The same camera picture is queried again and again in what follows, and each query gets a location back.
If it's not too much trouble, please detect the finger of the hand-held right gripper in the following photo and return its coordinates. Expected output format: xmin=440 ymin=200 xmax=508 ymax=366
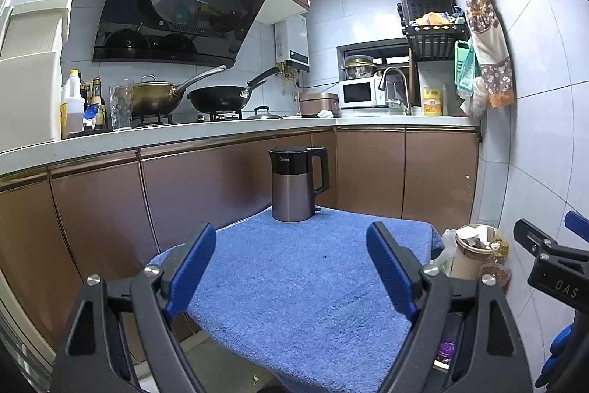
xmin=565 ymin=211 xmax=589 ymax=239
xmin=514 ymin=218 xmax=560 ymax=259

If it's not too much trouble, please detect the brown kitchen base cabinet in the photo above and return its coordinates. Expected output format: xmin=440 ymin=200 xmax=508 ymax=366
xmin=0 ymin=119 xmax=482 ymax=357

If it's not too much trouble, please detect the golden wok with lid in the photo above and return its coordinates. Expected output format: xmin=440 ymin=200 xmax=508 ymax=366
xmin=131 ymin=65 xmax=228 ymax=117

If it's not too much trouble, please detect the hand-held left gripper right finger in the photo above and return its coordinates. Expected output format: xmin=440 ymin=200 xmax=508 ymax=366
xmin=366 ymin=222 xmax=539 ymax=393

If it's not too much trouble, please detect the white plastic bin bag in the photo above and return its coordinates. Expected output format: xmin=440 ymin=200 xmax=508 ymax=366
xmin=430 ymin=228 xmax=458 ymax=278

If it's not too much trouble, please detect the floral apron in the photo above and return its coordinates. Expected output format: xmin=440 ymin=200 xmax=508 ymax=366
xmin=462 ymin=0 xmax=514 ymax=108

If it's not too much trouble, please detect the steel pot lid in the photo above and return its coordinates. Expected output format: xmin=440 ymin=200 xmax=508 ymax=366
xmin=244 ymin=106 xmax=283 ymax=120

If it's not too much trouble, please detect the brown rice cooker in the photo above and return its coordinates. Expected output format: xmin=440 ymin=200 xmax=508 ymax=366
xmin=300 ymin=93 xmax=341 ymax=118

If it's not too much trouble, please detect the black wall dish rack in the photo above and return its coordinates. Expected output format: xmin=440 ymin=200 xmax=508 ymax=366
xmin=392 ymin=0 xmax=470 ymax=53

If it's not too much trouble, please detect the gas stove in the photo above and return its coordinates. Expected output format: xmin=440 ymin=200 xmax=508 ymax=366
xmin=133 ymin=110 xmax=242 ymax=127

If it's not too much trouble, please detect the black wok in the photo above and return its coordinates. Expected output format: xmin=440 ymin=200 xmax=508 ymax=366
xmin=186 ymin=68 xmax=277 ymax=114

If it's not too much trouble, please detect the white oil bottle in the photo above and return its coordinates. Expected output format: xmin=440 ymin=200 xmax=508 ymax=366
xmin=61 ymin=69 xmax=87 ymax=136

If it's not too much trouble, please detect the steel pot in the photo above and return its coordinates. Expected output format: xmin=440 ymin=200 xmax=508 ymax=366
xmin=341 ymin=55 xmax=378 ymax=81

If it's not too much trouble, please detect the yellow detergent bottle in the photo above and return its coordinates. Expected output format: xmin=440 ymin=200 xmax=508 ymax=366
xmin=423 ymin=84 xmax=447 ymax=116

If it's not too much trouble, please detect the brown plastic bottle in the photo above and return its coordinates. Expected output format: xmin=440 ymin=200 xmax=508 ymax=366
xmin=481 ymin=240 xmax=511 ymax=292

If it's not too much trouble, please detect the white microwave oven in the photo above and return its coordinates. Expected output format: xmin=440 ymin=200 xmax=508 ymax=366
xmin=339 ymin=79 xmax=387 ymax=109

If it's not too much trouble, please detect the clear glass tumbler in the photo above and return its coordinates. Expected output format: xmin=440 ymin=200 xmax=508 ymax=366
xmin=109 ymin=80 xmax=134 ymax=131

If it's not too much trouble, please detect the bin with plastic bag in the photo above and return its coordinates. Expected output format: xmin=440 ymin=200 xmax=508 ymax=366
xmin=450 ymin=225 xmax=500 ymax=281

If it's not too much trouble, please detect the person's right hand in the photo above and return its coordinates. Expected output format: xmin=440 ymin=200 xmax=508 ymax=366
xmin=535 ymin=323 xmax=578 ymax=390

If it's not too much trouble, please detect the white water heater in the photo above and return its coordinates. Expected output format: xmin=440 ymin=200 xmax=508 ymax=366
xmin=275 ymin=14 xmax=309 ymax=71

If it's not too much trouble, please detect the grey and black electric kettle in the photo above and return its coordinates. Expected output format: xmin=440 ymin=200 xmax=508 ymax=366
xmin=268 ymin=147 xmax=330 ymax=222

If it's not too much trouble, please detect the dark bottle with blue label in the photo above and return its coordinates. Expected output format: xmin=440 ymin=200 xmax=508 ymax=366
xmin=89 ymin=77 xmax=108 ymax=130

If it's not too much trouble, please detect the dark sauce bottle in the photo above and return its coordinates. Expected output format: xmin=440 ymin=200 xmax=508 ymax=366
xmin=79 ymin=73 xmax=93 ymax=131

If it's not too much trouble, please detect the chrome kitchen faucet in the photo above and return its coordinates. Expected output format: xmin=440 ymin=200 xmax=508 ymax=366
xmin=378 ymin=67 xmax=412 ymax=116

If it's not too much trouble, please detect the blue fluffy towel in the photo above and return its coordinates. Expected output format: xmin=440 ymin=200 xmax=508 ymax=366
xmin=149 ymin=205 xmax=446 ymax=393

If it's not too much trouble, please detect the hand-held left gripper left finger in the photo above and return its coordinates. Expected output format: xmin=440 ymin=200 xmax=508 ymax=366
xmin=50 ymin=222 xmax=218 ymax=393

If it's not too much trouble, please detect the black range hood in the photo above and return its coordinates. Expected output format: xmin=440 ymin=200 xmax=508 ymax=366
xmin=92 ymin=0 xmax=272 ymax=68

